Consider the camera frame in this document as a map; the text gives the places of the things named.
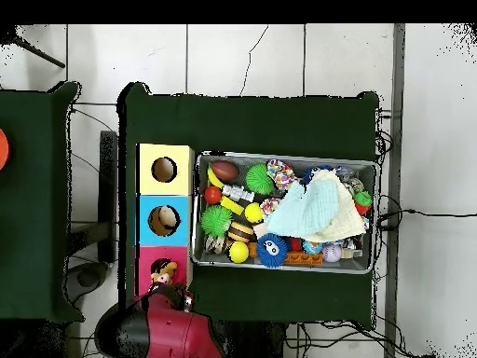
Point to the orange plush toy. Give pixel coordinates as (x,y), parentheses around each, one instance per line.
(166,271)

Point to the cream waffle cloth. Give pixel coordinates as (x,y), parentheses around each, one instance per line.
(352,220)

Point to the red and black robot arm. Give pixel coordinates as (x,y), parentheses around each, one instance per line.
(175,335)

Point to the wooden box with three holes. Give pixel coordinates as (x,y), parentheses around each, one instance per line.
(175,156)

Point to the silver toy robot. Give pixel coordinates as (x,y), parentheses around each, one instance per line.
(238,193)

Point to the yellow smiley ball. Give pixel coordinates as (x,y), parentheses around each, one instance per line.
(254,212)

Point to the red ball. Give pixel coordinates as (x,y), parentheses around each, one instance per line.
(213,195)

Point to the green spiky puffer ball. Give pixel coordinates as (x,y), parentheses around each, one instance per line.
(216,220)
(260,179)

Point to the toy hamburger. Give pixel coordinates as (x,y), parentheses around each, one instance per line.
(240,232)

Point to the yellow tennis ball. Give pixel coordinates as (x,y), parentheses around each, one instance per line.
(238,252)

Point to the large blue fuzzy eyed ball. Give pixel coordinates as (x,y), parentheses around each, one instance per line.
(272,250)

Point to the dark green table cloth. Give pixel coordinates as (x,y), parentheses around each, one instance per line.
(29,223)
(261,119)

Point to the black panel stand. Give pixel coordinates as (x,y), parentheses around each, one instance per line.
(108,186)

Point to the grey round base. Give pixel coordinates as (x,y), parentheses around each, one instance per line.
(87,278)

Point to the orange disc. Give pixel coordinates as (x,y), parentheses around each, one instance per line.
(3,149)

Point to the black tripod leg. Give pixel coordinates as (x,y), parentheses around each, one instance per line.
(39,52)

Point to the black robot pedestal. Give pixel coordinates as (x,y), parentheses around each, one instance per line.
(253,341)

